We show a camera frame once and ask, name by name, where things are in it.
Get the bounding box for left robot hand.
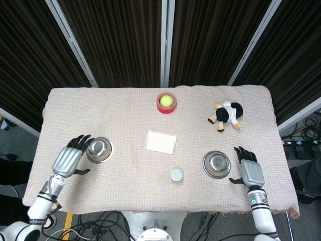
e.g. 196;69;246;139
51;134;95;178

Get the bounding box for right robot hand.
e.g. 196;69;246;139
228;146;266;188

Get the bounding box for wide rimmed metal bowl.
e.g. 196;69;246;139
202;150;232;180

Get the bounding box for small deep metal bowl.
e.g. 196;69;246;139
86;137;114;164

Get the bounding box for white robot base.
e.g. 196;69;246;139
120;210;189;241

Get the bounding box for black power strip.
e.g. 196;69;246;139
281;139;321;147

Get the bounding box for beige woven tablecloth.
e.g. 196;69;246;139
22;85;300;218

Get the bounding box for black white plush toy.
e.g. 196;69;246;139
207;100;245;133

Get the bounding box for small white round lid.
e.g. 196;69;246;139
170;169;184;183

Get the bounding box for red tape roll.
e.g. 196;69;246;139
156;92;178;114

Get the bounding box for yellow tennis ball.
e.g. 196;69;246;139
160;95;174;108

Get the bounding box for grey partition post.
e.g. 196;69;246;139
0;107;40;138
45;0;99;88
159;0;176;88
227;0;286;86
277;100;321;134

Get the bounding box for black cable bundle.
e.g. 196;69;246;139
280;110;321;141

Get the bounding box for black floor cables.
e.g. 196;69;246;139
42;210;137;241

